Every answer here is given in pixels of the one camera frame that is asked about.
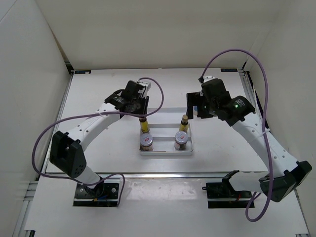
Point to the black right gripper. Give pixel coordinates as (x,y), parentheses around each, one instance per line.
(195,99)

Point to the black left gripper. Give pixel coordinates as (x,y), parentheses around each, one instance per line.
(143,110)

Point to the small yellow-label bottle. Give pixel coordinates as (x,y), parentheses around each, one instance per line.
(184,124)
(144,126)

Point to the short spice jar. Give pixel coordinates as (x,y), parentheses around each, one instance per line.
(181,139)
(146,142)

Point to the tall blue-label jar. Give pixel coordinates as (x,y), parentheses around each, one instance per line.
(195,109)

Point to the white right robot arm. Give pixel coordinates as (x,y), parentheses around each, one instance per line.
(285,172)

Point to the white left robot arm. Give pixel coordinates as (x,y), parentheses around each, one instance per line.
(67,148)

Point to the white divided tray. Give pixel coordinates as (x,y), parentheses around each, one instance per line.
(163,127)

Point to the right dark corner label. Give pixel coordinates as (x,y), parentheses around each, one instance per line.
(229,70)

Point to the dark corner label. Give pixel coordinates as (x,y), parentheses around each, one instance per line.
(229,70)
(82,72)

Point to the left dark corner label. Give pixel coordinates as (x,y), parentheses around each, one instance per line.
(82,72)

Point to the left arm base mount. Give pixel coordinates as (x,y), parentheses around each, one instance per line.
(106,194)

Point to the aluminium frame rail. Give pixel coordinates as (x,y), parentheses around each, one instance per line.
(151,175)

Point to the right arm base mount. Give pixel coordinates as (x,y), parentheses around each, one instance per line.
(221,195)

